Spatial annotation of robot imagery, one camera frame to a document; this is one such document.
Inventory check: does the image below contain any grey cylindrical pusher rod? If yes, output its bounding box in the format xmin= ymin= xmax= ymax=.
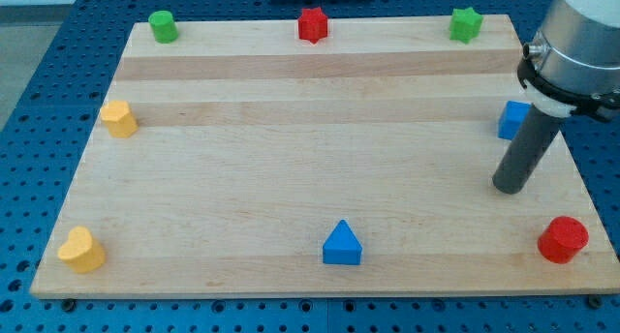
xmin=492 ymin=106 xmax=564 ymax=195

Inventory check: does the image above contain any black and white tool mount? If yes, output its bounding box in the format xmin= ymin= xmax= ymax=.
xmin=517 ymin=59 xmax=619 ymax=123

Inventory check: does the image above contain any blue cube block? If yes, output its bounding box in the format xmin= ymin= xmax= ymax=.
xmin=497 ymin=101 xmax=531 ymax=140

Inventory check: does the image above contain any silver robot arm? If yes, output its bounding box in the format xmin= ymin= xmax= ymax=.
xmin=492 ymin=0 xmax=619 ymax=194

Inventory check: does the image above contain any wooden board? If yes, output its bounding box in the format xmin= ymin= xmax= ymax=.
xmin=31 ymin=15 xmax=619 ymax=299

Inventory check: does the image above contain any red cylinder block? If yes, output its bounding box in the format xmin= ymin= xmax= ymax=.
xmin=537 ymin=216 xmax=589 ymax=264

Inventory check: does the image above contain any green star block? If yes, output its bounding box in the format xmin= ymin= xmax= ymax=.
xmin=449 ymin=7 xmax=483 ymax=44

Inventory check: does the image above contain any blue triangle block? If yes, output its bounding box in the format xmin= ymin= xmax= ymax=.
xmin=322 ymin=220 xmax=363 ymax=265

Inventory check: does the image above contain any red star block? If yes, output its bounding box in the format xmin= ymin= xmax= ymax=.
xmin=297 ymin=7 xmax=328 ymax=44

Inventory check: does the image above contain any green cylinder block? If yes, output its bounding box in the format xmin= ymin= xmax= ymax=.
xmin=148 ymin=10 xmax=179 ymax=44

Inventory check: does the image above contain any yellow hexagon block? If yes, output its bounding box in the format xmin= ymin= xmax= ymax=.
xmin=100 ymin=101 xmax=139 ymax=138

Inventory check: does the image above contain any yellow heart block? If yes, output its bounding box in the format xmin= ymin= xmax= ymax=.
xmin=57 ymin=226 xmax=107 ymax=274

